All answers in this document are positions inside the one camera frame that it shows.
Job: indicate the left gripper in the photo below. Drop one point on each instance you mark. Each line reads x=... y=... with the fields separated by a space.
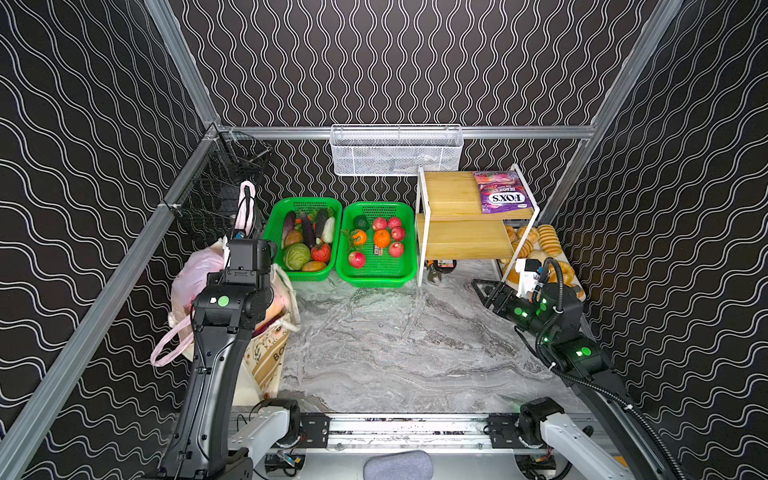
x=247 y=241

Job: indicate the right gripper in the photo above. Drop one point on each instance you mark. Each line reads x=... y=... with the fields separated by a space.
x=501 y=301

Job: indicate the pink plastic grocery bag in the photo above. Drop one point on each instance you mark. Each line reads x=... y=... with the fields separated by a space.
x=264 y=353

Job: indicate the green plastic basket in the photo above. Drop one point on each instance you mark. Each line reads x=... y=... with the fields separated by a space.
x=284 y=228
x=360 y=263

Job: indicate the cream canvas tote bag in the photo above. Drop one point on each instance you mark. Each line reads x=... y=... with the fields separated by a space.
x=249 y=389

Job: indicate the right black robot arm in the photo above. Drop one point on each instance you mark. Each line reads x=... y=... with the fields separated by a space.
x=547 y=316

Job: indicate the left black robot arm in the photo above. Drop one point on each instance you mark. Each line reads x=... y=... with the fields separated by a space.
x=249 y=298

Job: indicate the green cabbage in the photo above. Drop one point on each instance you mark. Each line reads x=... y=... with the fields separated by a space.
x=296 y=255

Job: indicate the purple eggplant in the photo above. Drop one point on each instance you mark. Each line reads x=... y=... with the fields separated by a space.
x=308 y=233

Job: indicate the brown mango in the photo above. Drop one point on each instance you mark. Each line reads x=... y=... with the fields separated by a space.
x=313 y=266

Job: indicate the red tomato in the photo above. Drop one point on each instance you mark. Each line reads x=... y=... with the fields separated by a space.
x=322 y=253

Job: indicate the tray of bread rolls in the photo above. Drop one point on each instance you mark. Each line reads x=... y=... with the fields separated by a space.
x=542 y=242

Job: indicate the white wooden two-tier shelf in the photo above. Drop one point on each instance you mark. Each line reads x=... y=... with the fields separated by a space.
x=451 y=226

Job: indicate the purple Fox's berries candy bag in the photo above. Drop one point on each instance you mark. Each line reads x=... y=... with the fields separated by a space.
x=501 y=192

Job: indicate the orange tangerine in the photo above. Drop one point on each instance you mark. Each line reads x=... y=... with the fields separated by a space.
x=382 y=238

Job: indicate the dark green avocado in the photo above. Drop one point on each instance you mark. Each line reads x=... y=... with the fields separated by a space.
x=361 y=222

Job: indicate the grey padded cushion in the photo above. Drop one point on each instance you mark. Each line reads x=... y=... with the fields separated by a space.
x=410 y=465

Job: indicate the black wire wall rack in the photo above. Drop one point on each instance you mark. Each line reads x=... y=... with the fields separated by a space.
x=207 y=204

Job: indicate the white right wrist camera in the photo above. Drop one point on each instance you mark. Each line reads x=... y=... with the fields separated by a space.
x=528 y=271

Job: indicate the orange-handled adjustable wrench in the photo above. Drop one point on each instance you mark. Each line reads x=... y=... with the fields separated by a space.
x=434 y=273

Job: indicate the white wire wall basket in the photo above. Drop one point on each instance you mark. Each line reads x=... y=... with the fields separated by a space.
x=395 y=149

